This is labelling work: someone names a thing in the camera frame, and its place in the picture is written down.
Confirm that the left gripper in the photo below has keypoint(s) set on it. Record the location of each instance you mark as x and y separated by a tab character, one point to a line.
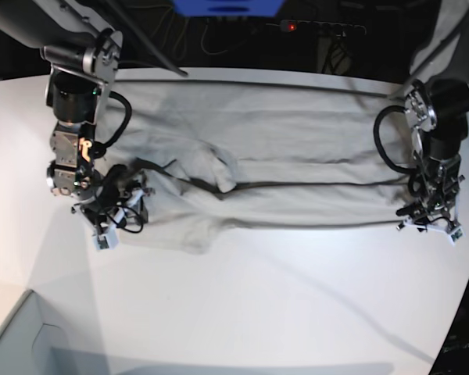
440	218

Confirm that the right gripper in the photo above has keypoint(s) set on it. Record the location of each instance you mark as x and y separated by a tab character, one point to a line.
122	211

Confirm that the light grey t-shirt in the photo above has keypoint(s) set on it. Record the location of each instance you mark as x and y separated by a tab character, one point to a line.
220	156

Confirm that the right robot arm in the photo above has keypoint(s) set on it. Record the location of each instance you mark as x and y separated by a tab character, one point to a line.
82	42

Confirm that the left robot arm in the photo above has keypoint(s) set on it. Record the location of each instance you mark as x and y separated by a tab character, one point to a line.
436	114

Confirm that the grey bin at corner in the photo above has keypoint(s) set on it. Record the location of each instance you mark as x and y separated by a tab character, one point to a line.
35	339

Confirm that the blue box at top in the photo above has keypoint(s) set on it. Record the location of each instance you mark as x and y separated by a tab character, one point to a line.
207	8

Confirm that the black power strip red light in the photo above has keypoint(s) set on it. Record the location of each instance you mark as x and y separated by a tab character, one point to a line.
324	28

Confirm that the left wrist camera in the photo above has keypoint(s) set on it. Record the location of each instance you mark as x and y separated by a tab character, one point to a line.
455	234

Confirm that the thin looped cable background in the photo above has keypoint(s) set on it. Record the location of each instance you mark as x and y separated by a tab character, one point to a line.
180	38

